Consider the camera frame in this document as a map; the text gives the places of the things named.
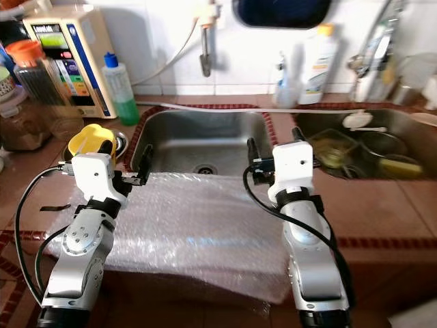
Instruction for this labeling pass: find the clear plastic cup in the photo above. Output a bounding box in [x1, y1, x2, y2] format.
[273, 72, 305, 109]

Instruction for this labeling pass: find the steel sink basin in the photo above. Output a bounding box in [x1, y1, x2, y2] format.
[130, 109, 275, 177]
[292, 108, 437, 182]

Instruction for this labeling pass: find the blue capped soap bottle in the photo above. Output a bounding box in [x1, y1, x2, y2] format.
[102, 52, 141, 126]

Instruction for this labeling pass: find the clear bubble wrap sheet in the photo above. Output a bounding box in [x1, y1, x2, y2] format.
[43, 172, 296, 305]

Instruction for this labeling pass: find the white bottle with yellow cap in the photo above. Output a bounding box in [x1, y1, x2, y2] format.
[299, 23, 343, 105]

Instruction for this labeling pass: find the white and blue tube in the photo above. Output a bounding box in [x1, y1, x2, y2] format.
[277, 42, 305, 83]

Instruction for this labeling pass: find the small black strip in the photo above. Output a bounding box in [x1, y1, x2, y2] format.
[39, 203, 73, 213]

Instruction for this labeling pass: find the yellow sponge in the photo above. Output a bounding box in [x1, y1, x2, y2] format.
[379, 156, 425, 180]

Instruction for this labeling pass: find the chrome sink faucet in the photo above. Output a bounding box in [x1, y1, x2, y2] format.
[347, 0, 409, 105]

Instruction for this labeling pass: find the pink lidded brown jar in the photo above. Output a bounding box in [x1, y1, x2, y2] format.
[0, 89, 54, 151]

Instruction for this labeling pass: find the patterned bowl with green lid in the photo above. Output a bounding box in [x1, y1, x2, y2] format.
[0, 68, 18, 103]

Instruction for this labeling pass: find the dark hanging pan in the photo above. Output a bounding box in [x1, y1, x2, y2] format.
[232, 0, 335, 30]

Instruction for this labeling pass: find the clear plastic container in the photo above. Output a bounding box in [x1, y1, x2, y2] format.
[391, 53, 437, 110]

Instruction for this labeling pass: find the beige water ionizer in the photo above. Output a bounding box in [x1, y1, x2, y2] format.
[22, 12, 118, 118]

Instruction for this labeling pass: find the orange lidded clear jar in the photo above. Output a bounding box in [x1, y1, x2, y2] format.
[5, 39, 68, 107]

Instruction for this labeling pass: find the peach tap water filter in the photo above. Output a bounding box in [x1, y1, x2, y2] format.
[198, 0, 225, 29]

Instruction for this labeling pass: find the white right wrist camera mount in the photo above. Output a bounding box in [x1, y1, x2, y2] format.
[268, 141, 315, 200]

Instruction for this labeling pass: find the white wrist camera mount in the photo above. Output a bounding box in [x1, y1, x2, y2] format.
[268, 141, 315, 200]
[72, 152, 129, 206]

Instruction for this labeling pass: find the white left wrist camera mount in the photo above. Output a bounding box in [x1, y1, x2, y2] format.
[72, 152, 129, 206]

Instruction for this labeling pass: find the white flexible hose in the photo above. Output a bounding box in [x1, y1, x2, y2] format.
[133, 20, 206, 87]

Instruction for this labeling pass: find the black handled wall tap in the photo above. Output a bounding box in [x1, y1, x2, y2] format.
[199, 26, 214, 78]

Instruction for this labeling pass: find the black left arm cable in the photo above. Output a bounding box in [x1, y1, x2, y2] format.
[14, 166, 74, 308]
[34, 225, 69, 296]

